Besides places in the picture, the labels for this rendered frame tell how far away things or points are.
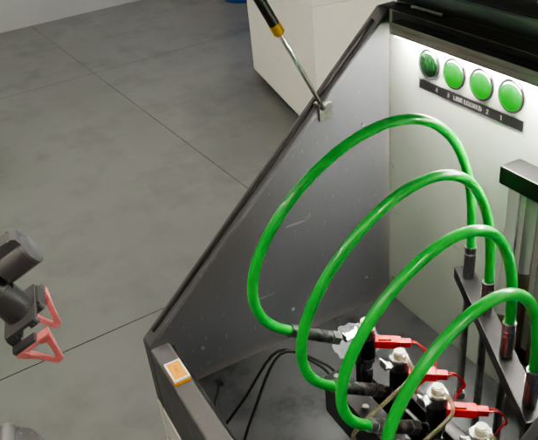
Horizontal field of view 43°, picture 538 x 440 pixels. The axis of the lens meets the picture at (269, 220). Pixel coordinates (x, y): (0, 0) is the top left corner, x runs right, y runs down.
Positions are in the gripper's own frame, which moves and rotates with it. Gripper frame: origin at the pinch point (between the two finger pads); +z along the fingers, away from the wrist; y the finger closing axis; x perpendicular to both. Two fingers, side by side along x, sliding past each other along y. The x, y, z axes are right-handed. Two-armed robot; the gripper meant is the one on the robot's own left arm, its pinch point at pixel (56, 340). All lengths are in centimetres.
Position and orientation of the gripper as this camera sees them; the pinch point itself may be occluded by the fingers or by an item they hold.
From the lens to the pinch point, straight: 129.9
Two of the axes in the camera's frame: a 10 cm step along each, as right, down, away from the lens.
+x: -8.1, 5.9, 0.6
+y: -2.9, -4.9, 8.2
